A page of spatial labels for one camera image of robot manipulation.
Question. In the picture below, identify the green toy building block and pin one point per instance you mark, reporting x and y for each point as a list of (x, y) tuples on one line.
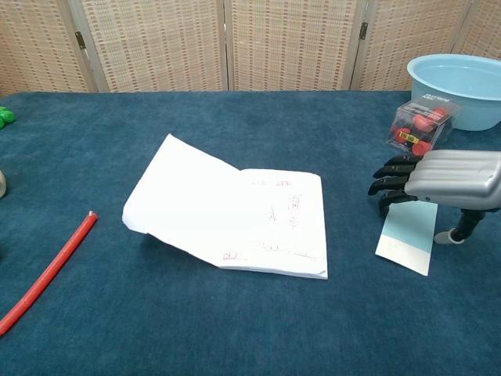
[(6, 116)]

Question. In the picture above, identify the long red candle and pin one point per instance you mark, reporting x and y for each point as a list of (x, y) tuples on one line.
[(55, 266)]

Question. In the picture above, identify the light blue plastic basin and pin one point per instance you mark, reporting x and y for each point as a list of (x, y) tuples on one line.
[(473, 113)]

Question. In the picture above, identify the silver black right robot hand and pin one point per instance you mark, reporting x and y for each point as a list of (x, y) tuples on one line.
[(458, 176)]

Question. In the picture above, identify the dark blue tablecloth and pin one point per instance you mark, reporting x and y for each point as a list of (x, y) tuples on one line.
[(117, 117)]

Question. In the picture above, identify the woven folding screen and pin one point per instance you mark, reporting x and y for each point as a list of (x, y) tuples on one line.
[(164, 47)]

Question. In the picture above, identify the beige squeeze bottle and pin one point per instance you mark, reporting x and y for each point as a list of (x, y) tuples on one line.
[(2, 186)]

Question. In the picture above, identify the clear box with red parts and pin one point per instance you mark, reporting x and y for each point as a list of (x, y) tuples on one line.
[(419, 129)]

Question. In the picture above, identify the light blue bookmark with tassel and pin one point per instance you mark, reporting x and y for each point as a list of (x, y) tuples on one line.
[(411, 243)]

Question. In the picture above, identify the white and orange notebook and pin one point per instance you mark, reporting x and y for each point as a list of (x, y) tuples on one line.
[(219, 211)]

